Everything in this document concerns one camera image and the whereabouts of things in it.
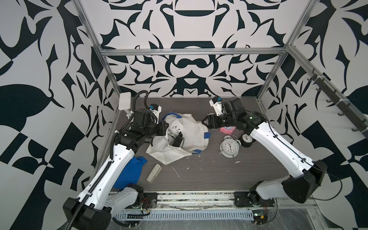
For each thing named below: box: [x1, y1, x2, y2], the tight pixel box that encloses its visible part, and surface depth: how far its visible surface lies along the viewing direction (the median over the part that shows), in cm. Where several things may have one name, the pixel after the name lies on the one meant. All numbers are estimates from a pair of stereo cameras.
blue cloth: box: [113, 156, 148, 190], surface depth 83 cm
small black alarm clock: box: [172, 131, 185, 149], surface depth 85 cm
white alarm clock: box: [219, 134, 242, 159], surface depth 91 cm
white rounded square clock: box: [169, 119, 184, 135], surface depth 97 cm
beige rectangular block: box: [146, 163, 162, 184], surface depth 82 cm
